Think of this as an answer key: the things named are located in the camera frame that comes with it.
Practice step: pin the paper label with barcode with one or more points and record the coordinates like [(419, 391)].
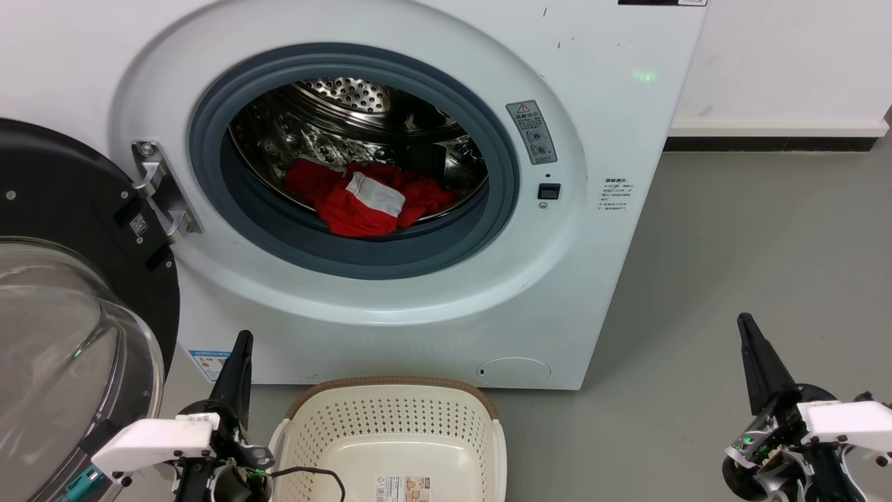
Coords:
[(403, 489)]

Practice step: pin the grey rubber door gasket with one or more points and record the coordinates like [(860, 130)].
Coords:
[(293, 240)]

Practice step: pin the white QR code sticker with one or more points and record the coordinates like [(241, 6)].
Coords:
[(139, 224)]

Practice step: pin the white front-load washing machine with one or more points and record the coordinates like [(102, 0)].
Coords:
[(592, 265)]

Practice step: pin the cream plastic laundry basket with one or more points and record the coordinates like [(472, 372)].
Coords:
[(390, 432)]

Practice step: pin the round white filter cap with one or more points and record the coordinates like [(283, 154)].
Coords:
[(514, 371)]

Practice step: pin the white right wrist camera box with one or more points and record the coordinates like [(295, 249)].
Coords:
[(847, 422)]

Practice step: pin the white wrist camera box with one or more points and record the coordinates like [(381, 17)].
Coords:
[(153, 441), (847, 422)]

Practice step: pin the black and white baseboard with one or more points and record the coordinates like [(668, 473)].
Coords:
[(773, 136)]

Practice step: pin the blue and white energy sticker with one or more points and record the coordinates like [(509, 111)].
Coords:
[(208, 362)]

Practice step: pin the black round washer door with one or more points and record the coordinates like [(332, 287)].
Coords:
[(63, 209)]

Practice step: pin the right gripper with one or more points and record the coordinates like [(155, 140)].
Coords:
[(780, 453)]

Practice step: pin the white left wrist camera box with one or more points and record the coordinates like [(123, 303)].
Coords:
[(153, 441)]

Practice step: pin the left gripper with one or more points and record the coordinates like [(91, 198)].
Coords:
[(233, 464)]

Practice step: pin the red garment with white label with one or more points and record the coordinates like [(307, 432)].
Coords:
[(348, 209)]

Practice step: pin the silver metal door hinge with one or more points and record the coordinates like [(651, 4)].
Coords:
[(162, 192)]

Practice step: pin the stainless steel washing machine drum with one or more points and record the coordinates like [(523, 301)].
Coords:
[(334, 125)]

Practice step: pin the black door latch socket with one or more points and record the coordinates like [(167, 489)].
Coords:
[(549, 191)]

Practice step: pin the grey warning sticker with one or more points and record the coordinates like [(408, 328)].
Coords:
[(532, 131)]

